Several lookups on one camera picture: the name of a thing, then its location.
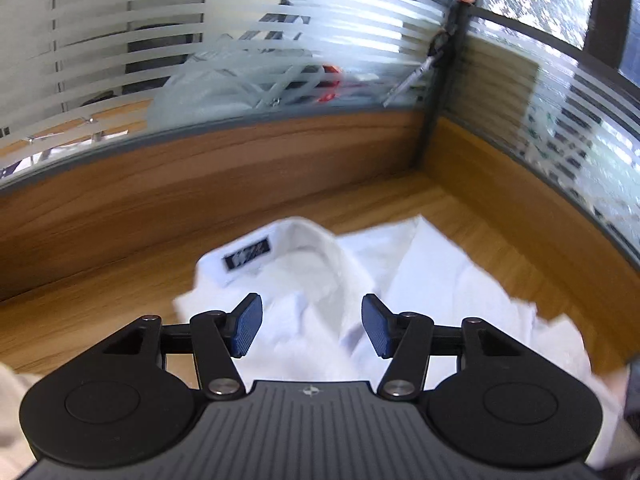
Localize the black handled scissors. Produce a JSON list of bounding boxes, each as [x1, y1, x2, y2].
[[382, 30, 451, 109]]

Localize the red plastic object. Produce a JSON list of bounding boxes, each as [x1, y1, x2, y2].
[[317, 64, 346, 103]]

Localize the black office chair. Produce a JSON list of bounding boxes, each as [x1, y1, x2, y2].
[[125, 22, 208, 96]]

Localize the clear plastic bag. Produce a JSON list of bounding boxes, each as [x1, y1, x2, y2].
[[147, 35, 351, 133]]

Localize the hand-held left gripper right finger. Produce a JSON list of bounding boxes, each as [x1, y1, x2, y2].
[[361, 294, 531, 402]]

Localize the beige garment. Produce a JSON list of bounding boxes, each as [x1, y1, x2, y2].
[[0, 364, 38, 461]]

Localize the white dress shirt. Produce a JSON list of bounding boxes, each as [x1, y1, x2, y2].
[[172, 215, 632, 472]]

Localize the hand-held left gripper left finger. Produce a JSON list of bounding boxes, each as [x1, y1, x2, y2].
[[92, 294, 263, 401]]

